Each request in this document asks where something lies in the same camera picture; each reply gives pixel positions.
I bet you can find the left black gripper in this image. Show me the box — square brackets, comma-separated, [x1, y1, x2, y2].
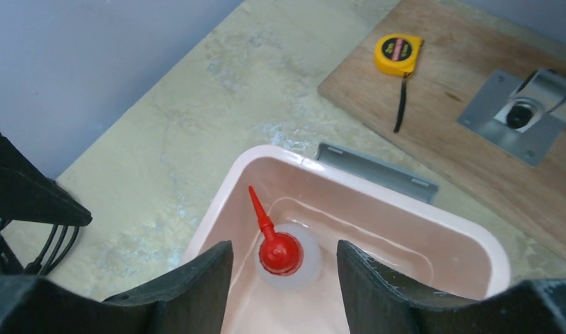
[0, 110, 93, 278]

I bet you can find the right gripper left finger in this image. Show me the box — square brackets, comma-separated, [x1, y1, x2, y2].
[0, 241, 233, 333]

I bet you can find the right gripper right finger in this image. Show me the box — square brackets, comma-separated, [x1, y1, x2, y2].
[336, 240, 566, 333]

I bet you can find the pink plastic bin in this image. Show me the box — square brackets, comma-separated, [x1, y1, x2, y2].
[182, 145, 511, 333]

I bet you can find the red capped wash bottle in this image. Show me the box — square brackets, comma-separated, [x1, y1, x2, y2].
[248, 186, 324, 291]

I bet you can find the far grey bin latch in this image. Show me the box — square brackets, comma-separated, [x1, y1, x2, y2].
[315, 142, 440, 204]

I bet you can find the wooden board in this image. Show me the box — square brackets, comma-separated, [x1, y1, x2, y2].
[318, 1, 566, 260]

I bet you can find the yellow tape measure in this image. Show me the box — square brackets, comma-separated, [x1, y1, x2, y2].
[373, 33, 425, 133]

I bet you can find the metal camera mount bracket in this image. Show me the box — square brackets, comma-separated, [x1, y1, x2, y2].
[457, 68, 566, 167]

